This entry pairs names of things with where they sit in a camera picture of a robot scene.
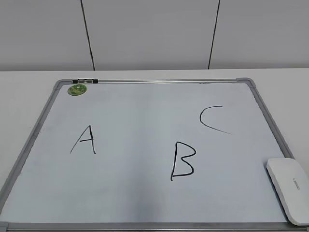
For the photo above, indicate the white board eraser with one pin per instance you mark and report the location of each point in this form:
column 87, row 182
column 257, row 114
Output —
column 292, row 186

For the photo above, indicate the black marker on board frame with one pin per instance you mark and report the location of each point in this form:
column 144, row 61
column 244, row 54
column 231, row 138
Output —
column 85, row 81

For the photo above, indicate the white board with grey frame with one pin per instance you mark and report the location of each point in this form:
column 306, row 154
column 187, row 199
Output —
column 149, row 156

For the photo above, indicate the green round magnet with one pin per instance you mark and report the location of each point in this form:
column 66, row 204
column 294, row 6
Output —
column 77, row 90

